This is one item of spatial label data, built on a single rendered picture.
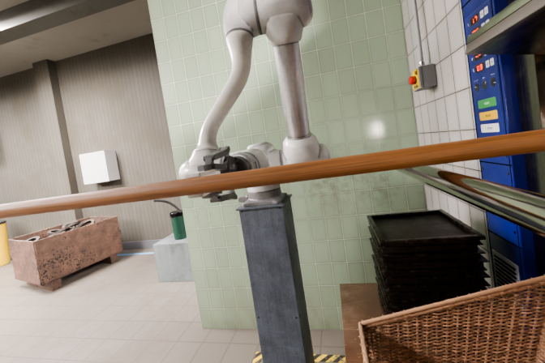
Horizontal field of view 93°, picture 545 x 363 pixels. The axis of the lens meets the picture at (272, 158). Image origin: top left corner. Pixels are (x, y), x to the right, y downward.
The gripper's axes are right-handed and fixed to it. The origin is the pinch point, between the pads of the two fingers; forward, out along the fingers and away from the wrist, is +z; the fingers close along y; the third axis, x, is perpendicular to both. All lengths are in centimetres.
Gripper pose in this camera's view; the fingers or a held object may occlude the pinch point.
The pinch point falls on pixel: (202, 182)
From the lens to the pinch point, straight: 51.3
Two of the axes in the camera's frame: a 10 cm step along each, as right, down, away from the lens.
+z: -2.1, 0.8, -9.7
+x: -9.7, 1.4, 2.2
